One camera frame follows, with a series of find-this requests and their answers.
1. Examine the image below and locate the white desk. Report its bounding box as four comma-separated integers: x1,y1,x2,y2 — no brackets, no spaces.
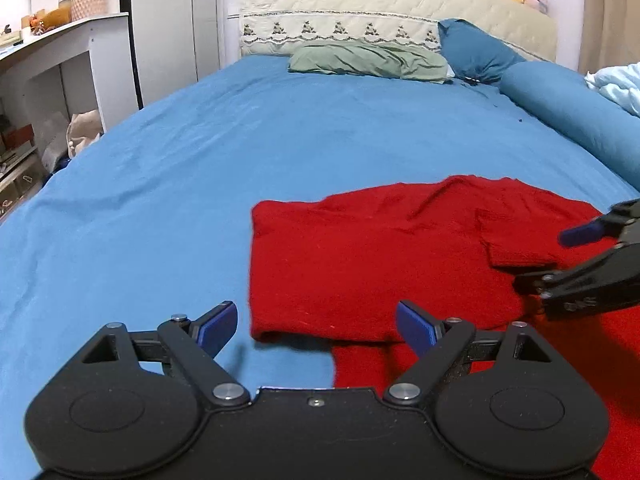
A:
0,12,135,171

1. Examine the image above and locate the blue bolster cushion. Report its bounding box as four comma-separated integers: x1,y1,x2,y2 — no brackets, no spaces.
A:
500,61,640,192

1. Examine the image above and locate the red knit sweater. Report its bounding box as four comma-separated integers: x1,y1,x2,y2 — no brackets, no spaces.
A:
249,175,640,480

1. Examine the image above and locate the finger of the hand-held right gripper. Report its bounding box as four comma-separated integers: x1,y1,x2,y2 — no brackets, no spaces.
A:
514,242,640,322
559,199,640,250

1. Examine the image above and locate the white wardrobe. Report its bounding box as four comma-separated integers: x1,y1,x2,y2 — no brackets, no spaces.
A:
129,0,221,109

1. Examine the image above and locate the green pillow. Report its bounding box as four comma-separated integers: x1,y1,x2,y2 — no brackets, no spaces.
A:
288,41,450,85

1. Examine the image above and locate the woven basket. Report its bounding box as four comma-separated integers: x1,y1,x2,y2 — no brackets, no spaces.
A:
69,0,109,23

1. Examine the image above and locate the clear plastic drawer unit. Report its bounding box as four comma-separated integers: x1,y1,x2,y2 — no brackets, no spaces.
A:
0,147,50,218

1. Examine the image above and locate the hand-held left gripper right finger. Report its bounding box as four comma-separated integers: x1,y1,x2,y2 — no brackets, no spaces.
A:
383,300,569,406

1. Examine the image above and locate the blue pillow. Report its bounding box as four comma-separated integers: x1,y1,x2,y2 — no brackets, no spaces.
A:
437,18,527,87

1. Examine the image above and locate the black pole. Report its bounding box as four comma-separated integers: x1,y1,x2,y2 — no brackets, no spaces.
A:
119,0,145,111

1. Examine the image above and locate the cream cloth bag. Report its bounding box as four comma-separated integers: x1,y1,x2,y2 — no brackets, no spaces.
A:
66,109,104,159

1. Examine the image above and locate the beige curtain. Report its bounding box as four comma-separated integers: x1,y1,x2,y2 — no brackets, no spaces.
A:
579,0,640,77

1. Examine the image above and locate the light blue blanket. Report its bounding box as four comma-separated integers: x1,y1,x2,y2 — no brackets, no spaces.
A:
584,61,640,119

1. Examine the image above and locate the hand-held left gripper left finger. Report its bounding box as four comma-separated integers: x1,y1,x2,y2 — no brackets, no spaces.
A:
81,301,251,409

